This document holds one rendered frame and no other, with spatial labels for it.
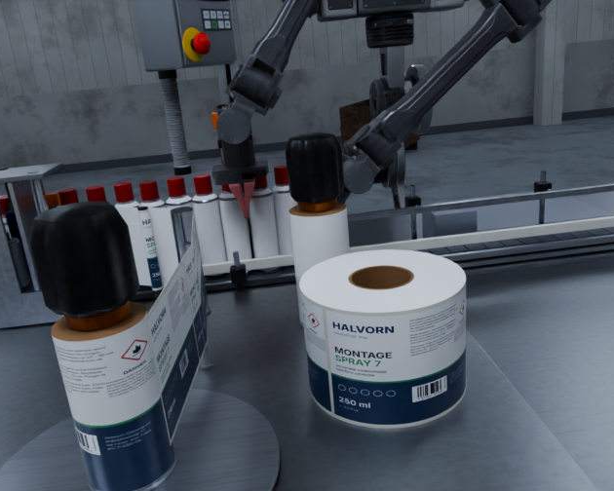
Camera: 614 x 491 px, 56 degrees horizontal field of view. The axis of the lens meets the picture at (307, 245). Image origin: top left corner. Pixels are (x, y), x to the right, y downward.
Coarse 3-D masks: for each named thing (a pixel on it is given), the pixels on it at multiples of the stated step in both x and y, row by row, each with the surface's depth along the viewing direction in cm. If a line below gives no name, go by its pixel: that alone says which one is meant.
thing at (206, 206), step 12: (204, 180) 111; (204, 192) 111; (204, 204) 111; (216, 204) 112; (204, 216) 112; (216, 216) 113; (204, 228) 113; (216, 228) 113; (204, 240) 113; (216, 240) 114; (204, 252) 114; (216, 252) 114; (216, 276) 116
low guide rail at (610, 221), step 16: (544, 224) 118; (560, 224) 118; (576, 224) 118; (592, 224) 119; (608, 224) 119; (416, 240) 116; (432, 240) 116; (448, 240) 116; (464, 240) 117; (480, 240) 117; (496, 240) 117; (272, 256) 114; (288, 256) 114; (208, 272) 113; (224, 272) 114
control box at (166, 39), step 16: (144, 0) 104; (160, 0) 102; (176, 0) 101; (192, 0) 105; (144, 16) 105; (160, 16) 103; (176, 16) 102; (192, 16) 105; (144, 32) 106; (160, 32) 104; (176, 32) 103; (192, 32) 105; (208, 32) 109; (224, 32) 113; (144, 48) 107; (160, 48) 106; (176, 48) 104; (224, 48) 114; (144, 64) 109; (160, 64) 107; (176, 64) 105; (192, 64) 107; (208, 64) 111
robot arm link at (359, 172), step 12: (360, 132) 111; (348, 144) 111; (360, 156) 107; (396, 156) 113; (348, 168) 103; (360, 168) 103; (372, 168) 104; (384, 168) 112; (348, 180) 103; (360, 180) 104; (372, 180) 104; (360, 192) 104
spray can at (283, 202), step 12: (276, 168) 113; (276, 180) 114; (276, 192) 113; (288, 192) 113; (276, 204) 114; (288, 204) 114; (276, 216) 115; (288, 216) 114; (288, 228) 115; (288, 240) 116; (288, 252) 117
